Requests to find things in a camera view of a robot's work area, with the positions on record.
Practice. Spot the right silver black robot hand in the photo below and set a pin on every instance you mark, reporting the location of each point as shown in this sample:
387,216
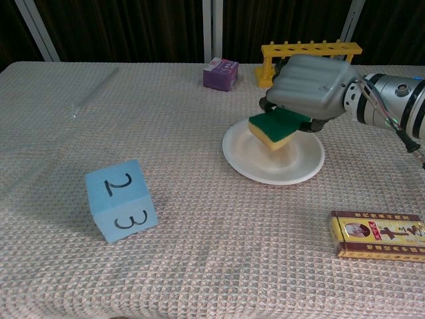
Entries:
308,86

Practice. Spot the green yellow sponge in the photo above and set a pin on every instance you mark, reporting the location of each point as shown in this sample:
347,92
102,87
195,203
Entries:
275,128

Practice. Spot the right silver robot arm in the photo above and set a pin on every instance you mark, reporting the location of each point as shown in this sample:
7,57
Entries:
391,103

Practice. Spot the white round plate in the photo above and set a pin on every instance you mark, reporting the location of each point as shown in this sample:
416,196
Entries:
252,163

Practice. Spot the yellow test tube rack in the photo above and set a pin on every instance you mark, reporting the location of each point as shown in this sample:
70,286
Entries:
275,50

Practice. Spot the black curtain panel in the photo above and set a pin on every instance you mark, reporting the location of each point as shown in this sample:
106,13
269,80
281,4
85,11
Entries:
126,30
395,30
13,30
265,23

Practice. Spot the small purple box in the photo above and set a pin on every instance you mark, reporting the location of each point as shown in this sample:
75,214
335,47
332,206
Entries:
220,74

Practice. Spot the red gold printed box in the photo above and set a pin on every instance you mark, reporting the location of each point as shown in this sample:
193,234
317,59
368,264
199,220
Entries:
378,237

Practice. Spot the beige waffle tablecloth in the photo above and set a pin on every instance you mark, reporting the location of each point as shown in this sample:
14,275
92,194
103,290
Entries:
199,249

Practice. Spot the clear glass test tube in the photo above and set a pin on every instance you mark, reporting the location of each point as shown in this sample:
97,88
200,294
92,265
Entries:
93,94

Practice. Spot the blue numbered foam cube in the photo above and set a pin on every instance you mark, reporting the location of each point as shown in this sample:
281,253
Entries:
116,199

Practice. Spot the white metal frame post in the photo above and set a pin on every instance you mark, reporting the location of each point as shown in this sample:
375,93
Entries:
38,30
353,20
212,30

